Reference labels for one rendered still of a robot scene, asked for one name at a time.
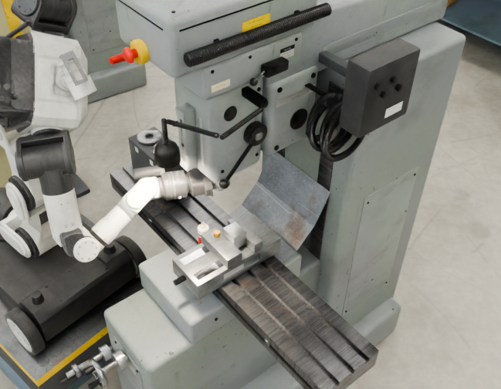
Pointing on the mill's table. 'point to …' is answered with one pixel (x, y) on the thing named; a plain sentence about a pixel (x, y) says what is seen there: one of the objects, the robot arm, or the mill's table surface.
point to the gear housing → (241, 68)
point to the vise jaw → (221, 248)
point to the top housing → (198, 26)
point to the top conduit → (219, 48)
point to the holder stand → (144, 148)
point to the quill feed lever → (252, 136)
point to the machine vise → (195, 263)
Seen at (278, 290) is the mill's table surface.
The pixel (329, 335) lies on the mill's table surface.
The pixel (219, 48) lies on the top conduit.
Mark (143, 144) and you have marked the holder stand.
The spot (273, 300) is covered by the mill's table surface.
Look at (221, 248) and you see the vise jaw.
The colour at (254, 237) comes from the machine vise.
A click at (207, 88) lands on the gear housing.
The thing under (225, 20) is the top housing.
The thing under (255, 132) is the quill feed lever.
